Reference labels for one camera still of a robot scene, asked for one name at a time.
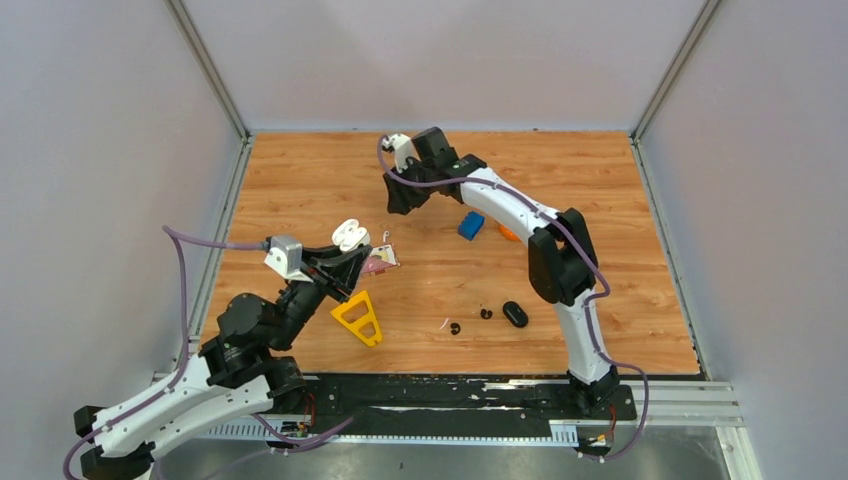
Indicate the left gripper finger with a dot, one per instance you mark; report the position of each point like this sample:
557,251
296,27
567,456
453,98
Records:
326,259
340,284

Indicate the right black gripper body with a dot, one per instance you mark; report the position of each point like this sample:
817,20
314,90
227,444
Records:
410,195

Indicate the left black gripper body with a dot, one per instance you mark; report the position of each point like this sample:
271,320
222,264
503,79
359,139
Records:
299,302

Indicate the white earbud charging case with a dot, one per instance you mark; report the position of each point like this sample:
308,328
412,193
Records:
350,235

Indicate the black earbud case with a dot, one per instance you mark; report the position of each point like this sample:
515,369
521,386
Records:
515,314

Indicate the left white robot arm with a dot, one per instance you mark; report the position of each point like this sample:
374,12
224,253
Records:
235,373

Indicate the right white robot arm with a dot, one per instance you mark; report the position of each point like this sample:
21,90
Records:
562,263

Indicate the yellow triangular plastic piece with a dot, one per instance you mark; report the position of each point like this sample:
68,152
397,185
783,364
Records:
359,317

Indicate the pink snack packet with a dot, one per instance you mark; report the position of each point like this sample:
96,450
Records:
381,259

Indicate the blue toy brick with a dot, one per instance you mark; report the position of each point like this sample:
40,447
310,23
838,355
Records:
471,225

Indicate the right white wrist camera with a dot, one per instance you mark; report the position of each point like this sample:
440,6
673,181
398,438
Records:
400,146

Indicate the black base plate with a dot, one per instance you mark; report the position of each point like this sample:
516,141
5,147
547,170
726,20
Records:
448,405

